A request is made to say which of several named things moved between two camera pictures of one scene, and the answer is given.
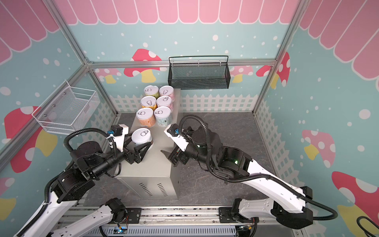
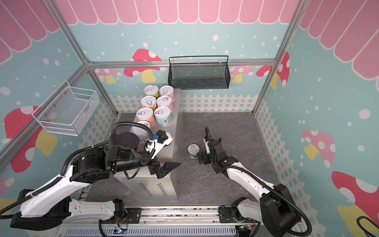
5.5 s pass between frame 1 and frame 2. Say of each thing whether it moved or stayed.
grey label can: moved
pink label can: stayed
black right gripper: moved
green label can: stayed
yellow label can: stayed
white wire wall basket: stayed
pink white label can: stayed
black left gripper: moved
